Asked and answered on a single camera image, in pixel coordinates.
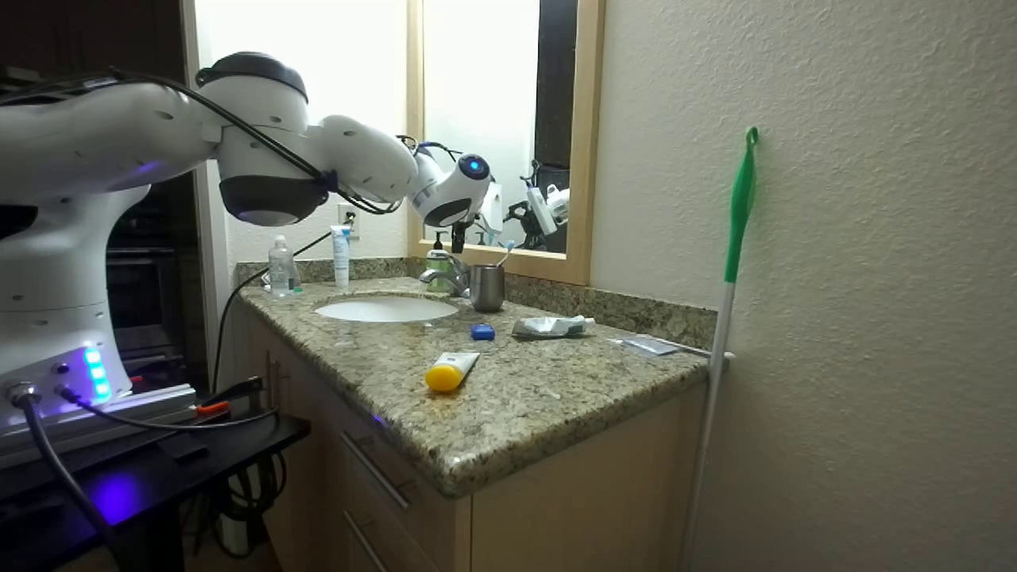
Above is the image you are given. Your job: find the wooden framed mirror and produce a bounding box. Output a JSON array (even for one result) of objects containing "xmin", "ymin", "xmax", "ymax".
[{"xmin": 405, "ymin": 0, "xmax": 605, "ymax": 286}]

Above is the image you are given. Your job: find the white oval sink basin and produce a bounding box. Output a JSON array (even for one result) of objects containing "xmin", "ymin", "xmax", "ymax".
[{"xmin": 311, "ymin": 292, "xmax": 462, "ymax": 328}]

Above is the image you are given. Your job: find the thin black base cable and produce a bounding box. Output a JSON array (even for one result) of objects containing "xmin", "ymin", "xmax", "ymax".
[{"xmin": 56, "ymin": 388, "xmax": 274, "ymax": 437}]

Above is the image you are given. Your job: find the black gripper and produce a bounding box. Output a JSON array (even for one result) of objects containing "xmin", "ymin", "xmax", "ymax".
[{"xmin": 446, "ymin": 207, "xmax": 485, "ymax": 262}]

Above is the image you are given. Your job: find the black power cable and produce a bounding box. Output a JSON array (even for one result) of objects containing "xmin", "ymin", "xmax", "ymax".
[{"xmin": 207, "ymin": 227, "xmax": 340, "ymax": 396}]

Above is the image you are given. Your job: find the clear plastic bottle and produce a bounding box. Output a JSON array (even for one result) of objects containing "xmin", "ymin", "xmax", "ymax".
[{"xmin": 268, "ymin": 231, "xmax": 295, "ymax": 298}]

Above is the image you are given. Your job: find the grey toothpaste tube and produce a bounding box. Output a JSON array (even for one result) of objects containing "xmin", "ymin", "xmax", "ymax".
[{"xmin": 510, "ymin": 315, "xmax": 596, "ymax": 342}]

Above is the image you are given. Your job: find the thick grey base cable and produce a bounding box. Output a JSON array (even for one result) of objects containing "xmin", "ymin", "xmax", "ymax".
[{"xmin": 10, "ymin": 384, "xmax": 120, "ymax": 572}]

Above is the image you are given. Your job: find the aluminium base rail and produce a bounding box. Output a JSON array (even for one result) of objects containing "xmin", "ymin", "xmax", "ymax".
[{"xmin": 0, "ymin": 383, "xmax": 199, "ymax": 456}]

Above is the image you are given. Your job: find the green soap pump bottle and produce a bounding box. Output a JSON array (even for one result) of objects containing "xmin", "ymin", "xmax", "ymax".
[{"xmin": 421, "ymin": 231, "xmax": 457, "ymax": 292}]

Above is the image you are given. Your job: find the white and blue lotion tube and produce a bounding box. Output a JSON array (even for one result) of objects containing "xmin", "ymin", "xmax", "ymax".
[{"xmin": 326, "ymin": 222, "xmax": 355, "ymax": 292}]

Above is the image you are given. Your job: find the stainless steel cup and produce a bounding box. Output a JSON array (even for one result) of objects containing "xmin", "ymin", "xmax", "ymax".
[{"xmin": 467, "ymin": 263, "xmax": 508, "ymax": 315}]

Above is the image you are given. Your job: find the yellow sponge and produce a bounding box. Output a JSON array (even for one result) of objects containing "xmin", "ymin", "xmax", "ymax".
[{"xmin": 421, "ymin": 349, "xmax": 484, "ymax": 400}]

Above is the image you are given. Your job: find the black robot table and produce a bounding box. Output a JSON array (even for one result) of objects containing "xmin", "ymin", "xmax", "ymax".
[{"xmin": 0, "ymin": 384, "xmax": 311, "ymax": 572}]

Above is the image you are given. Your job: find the clear plastic wrapper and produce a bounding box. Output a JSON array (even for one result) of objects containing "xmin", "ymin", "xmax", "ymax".
[{"xmin": 609, "ymin": 334, "xmax": 689, "ymax": 361}]

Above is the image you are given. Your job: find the broom with green handle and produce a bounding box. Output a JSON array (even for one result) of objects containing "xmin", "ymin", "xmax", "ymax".
[{"xmin": 676, "ymin": 124, "xmax": 765, "ymax": 572}]

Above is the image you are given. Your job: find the orange clamp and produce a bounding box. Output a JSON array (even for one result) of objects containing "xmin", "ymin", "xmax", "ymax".
[{"xmin": 191, "ymin": 374, "xmax": 268, "ymax": 422}]

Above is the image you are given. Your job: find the chrome faucet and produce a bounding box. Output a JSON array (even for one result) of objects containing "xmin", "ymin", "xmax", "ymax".
[{"xmin": 418, "ymin": 263, "xmax": 469, "ymax": 301}]

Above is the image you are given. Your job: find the beige vanity cabinet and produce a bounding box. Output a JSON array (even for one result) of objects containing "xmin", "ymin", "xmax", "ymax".
[{"xmin": 235, "ymin": 298, "xmax": 712, "ymax": 572}]

